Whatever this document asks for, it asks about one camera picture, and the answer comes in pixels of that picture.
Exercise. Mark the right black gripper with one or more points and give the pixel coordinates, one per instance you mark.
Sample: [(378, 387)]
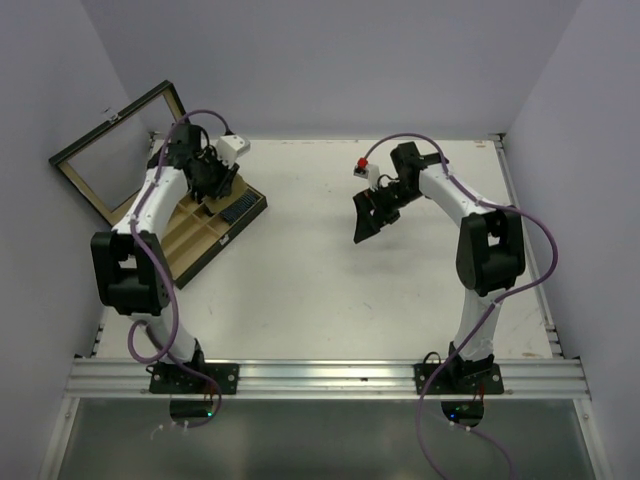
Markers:
[(368, 223)]

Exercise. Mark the aluminium front rail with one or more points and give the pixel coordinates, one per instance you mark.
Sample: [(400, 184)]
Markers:
[(541, 379)]

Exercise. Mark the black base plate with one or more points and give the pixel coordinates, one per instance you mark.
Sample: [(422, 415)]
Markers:
[(170, 379), (449, 383)]

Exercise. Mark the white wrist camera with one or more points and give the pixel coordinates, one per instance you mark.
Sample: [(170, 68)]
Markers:
[(368, 171), (231, 147)]

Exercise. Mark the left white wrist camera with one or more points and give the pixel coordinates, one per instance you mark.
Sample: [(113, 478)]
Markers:
[(231, 147)]

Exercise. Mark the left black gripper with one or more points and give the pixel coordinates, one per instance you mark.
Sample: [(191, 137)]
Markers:
[(224, 186)]

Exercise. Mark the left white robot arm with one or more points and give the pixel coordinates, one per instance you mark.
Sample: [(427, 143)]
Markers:
[(132, 273)]

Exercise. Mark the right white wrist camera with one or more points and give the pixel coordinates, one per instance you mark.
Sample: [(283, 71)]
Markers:
[(368, 171)]

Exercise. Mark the black compartment storage box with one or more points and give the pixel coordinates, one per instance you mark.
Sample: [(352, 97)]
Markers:
[(107, 166)]

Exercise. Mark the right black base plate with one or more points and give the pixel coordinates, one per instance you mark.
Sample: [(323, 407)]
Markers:
[(449, 383)]

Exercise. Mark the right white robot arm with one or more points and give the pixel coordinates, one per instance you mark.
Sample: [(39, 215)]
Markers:
[(489, 256)]

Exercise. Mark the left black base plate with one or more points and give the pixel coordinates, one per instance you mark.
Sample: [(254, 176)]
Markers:
[(170, 379)]

